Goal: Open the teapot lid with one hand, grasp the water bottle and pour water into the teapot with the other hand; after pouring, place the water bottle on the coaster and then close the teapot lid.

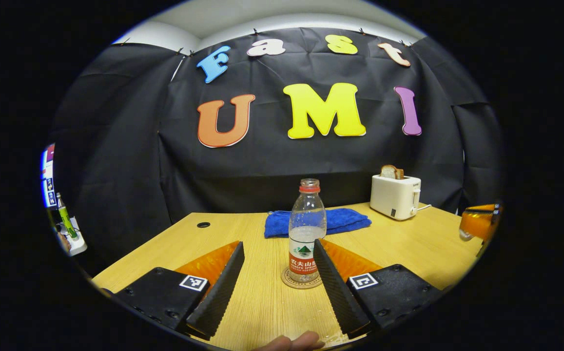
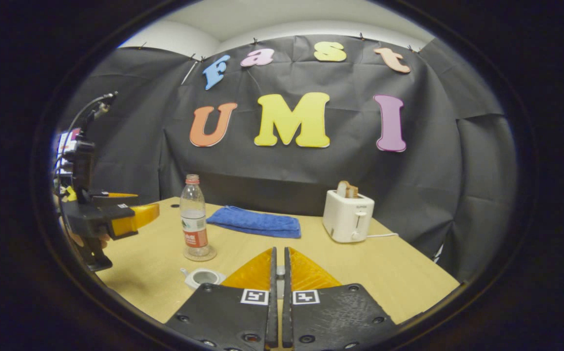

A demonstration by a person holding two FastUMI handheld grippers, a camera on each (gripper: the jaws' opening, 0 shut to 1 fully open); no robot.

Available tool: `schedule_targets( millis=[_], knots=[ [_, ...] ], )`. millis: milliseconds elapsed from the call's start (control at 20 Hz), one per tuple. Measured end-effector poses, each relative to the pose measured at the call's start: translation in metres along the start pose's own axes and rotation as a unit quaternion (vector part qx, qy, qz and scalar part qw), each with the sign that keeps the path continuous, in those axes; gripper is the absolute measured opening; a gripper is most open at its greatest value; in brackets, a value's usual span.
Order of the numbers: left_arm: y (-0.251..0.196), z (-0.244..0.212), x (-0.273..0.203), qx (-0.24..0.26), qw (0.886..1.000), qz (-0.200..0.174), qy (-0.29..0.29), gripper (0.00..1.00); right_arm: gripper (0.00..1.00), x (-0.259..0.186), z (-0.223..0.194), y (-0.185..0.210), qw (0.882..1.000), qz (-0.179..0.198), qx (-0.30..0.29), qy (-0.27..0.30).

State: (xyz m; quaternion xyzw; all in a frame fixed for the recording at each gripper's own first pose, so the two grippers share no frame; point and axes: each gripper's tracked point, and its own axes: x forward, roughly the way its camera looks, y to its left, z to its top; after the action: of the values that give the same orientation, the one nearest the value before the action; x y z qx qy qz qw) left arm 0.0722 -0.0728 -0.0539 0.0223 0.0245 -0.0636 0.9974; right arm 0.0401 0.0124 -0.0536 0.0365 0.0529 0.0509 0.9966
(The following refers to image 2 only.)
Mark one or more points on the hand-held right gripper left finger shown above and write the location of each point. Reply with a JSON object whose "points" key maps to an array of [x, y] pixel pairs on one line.
{"points": [[223, 317]]}

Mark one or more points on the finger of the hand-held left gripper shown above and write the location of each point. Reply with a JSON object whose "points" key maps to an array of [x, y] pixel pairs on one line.
{"points": [[138, 219], [116, 197]]}

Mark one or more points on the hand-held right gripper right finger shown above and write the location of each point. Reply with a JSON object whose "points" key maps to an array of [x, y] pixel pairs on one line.
{"points": [[335, 317]]}

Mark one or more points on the white ceramic teacup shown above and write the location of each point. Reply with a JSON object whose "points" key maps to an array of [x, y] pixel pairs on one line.
{"points": [[204, 278]]}

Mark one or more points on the clear plastic water bottle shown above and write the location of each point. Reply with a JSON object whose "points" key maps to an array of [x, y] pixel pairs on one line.
{"points": [[195, 224]]}

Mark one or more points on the round wooden coaster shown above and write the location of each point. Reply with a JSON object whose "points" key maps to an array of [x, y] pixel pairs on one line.
{"points": [[211, 254]]}

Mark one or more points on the computer monitor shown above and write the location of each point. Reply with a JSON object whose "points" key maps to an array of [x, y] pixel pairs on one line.
{"points": [[66, 144]]}

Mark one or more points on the white toaster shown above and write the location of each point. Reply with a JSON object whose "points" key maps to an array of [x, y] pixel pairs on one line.
{"points": [[347, 219]]}

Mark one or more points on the blue folded towel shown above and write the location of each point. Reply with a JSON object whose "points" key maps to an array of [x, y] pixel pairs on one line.
{"points": [[257, 222]]}

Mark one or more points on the toasted bread slice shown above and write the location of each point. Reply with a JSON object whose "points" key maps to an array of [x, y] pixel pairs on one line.
{"points": [[347, 189]]}

